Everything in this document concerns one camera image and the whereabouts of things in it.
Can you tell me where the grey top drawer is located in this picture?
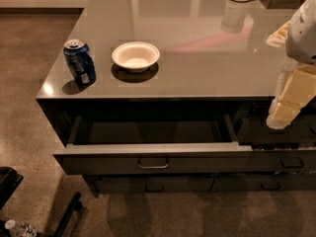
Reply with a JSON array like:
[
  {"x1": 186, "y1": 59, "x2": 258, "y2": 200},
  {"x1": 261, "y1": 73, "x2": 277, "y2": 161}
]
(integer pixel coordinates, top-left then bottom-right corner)
[{"x1": 54, "y1": 117, "x2": 252, "y2": 176}]

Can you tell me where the grey drawer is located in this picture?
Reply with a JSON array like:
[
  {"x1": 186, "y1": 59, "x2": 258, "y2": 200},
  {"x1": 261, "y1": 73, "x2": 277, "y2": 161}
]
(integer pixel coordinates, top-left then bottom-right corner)
[
  {"x1": 54, "y1": 117, "x2": 252, "y2": 176},
  {"x1": 236, "y1": 116, "x2": 316, "y2": 176}
]

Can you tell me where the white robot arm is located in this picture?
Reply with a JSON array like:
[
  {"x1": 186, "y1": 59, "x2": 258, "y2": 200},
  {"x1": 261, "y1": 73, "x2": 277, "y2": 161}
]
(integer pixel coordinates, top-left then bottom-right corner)
[{"x1": 266, "y1": 0, "x2": 316, "y2": 129}]

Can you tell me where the right grey drawer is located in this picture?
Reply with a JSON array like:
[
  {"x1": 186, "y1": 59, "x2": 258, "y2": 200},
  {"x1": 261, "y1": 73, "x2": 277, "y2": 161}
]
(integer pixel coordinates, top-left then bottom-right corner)
[{"x1": 236, "y1": 116, "x2": 316, "y2": 176}]

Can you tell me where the lower left drawer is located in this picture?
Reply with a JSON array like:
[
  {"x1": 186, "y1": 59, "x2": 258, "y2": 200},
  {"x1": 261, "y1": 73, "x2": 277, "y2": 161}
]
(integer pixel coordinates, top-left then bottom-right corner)
[{"x1": 95, "y1": 176, "x2": 213, "y2": 194}]

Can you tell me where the snack bag on counter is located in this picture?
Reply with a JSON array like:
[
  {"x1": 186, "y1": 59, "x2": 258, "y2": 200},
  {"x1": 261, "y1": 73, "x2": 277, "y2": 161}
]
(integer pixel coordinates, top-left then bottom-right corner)
[{"x1": 266, "y1": 21, "x2": 290, "y2": 47}]

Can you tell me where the grey kitchen counter cabinet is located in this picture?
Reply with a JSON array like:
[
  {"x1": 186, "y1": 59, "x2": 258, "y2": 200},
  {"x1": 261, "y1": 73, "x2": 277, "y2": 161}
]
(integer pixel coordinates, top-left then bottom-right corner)
[{"x1": 37, "y1": 0, "x2": 315, "y2": 194}]

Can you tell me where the white paper bowl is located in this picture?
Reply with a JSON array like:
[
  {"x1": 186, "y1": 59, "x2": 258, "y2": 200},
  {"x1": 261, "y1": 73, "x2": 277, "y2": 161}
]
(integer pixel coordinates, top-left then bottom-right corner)
[{"x1": 112, "y1": 41, "x2": 160, "y2": 72}]

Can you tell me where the blue soda can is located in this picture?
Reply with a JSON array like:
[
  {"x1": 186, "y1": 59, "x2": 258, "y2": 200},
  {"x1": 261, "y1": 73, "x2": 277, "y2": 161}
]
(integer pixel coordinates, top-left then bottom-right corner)
[{"x1": 63, "y1": 39, "x2": 96, "y2": 86}]

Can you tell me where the black chair base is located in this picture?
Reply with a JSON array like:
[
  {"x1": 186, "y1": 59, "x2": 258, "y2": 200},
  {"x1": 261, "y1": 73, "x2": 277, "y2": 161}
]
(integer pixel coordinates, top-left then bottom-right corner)
[{"x1": 0, "y1": 166, "x2": 83, "y2": 237}]

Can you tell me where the clear plastic water bottle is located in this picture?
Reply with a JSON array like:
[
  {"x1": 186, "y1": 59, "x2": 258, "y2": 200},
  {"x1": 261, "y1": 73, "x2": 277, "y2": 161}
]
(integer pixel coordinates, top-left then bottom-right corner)
[{"x1": 5, "y1": 219, "x2": 38, "y2": 237}]

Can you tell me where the metal drawer handle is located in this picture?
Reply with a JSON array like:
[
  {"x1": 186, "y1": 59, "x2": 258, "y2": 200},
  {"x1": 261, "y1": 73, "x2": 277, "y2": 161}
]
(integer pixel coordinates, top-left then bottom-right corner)
[{"x1": 137, "y1": 158, "x2": 169, "y2": 170}]

